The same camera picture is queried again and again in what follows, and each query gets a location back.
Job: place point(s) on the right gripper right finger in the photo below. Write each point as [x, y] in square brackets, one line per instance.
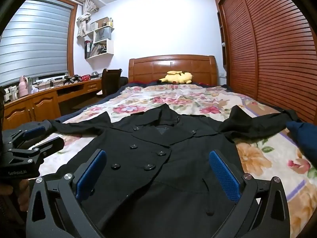
[260, 209]

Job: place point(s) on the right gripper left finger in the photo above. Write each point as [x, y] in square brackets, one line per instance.
[55, 208]

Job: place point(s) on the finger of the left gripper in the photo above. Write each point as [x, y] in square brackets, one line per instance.
[16, 155]
[18, 139]

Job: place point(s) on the black double-breasted coat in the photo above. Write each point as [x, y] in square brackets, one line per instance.
[157, 181]

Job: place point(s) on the person's left hand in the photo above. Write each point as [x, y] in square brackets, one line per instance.
[22, 191]

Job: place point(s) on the wooden desk with cabinets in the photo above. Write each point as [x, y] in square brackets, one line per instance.
[45, 104]

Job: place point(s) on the pink bottle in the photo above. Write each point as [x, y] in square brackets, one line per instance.
[23, 87]

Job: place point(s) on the floral bed blanket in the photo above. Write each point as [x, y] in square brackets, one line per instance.
[265, 158]

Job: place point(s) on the red basket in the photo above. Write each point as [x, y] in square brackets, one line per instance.
[85, 77]

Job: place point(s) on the folded navy blue garment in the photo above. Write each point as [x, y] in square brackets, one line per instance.
[305, 136]

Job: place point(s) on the grey window blind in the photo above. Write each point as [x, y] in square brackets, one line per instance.
[34, 43]

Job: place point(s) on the dark wooden chair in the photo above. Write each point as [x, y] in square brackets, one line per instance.
[111, 82]

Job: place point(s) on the wooden bed headboard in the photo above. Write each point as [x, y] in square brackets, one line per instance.
[148, 69]

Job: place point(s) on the yellow plush toy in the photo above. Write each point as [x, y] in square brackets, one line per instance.
[177, 77]

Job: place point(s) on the louvered wooden wardrobe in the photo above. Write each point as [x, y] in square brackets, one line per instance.
[270, 53]

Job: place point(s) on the white wall shelf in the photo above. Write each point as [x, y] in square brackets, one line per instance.
[98, 39]

